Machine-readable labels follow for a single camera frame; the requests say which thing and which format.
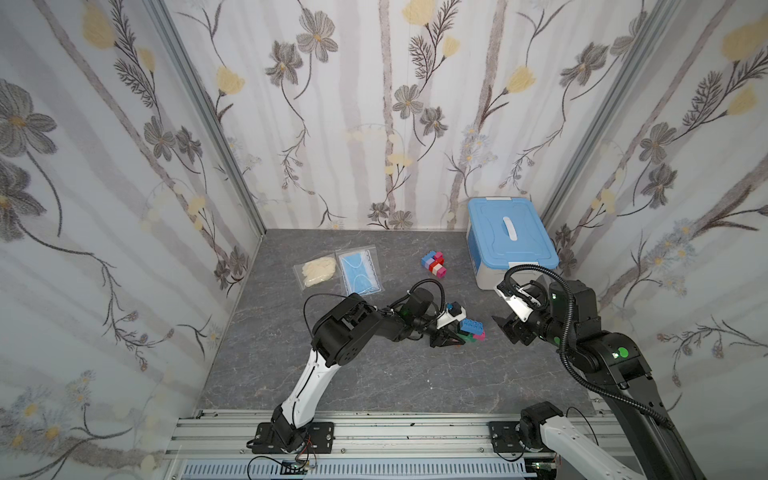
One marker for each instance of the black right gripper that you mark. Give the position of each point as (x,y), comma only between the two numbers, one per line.
(514,324)

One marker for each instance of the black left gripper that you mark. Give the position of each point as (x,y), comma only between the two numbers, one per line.
(441,335)

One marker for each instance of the blue lego brick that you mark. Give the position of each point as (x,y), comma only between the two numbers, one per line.
(426,258)
(471,327)

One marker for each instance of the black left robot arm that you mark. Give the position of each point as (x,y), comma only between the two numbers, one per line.
(424,301)

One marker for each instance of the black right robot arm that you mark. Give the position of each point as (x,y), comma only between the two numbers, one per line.
(564,313)

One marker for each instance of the blue lid storage box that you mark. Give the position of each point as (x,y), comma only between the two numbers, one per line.
(504,232)

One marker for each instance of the bagged blue face mask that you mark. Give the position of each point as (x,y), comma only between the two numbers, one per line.
(360,270)

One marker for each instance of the bagged cream gloves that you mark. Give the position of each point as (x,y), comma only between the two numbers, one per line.
(316,271)

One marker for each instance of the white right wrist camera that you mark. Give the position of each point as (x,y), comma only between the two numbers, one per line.
(524,300)

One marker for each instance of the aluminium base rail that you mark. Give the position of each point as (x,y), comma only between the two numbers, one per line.
(367,445)

